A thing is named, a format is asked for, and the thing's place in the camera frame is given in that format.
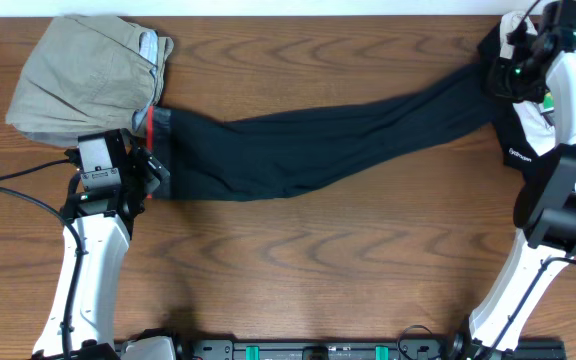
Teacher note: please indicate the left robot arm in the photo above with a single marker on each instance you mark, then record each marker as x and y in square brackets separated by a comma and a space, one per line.
[97, 236]

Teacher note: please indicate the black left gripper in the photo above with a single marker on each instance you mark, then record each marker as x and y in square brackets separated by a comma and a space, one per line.
[150, 182]

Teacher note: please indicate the black white t-shirt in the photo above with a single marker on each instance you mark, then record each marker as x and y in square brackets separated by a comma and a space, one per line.
[526, 131]

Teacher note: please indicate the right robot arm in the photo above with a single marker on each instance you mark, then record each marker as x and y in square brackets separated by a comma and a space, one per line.
[545, 209]

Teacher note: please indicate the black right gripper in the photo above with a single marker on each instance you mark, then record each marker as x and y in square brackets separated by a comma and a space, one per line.
[500, 85]

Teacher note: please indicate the black leggings red waistband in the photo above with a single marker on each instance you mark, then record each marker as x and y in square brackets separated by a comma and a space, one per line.
[288, 154]

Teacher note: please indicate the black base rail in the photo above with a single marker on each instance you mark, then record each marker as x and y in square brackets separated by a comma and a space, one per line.
[313, 350]

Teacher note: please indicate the folded khaki pants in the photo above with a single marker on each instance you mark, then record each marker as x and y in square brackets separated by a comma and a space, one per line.
[89, 74]

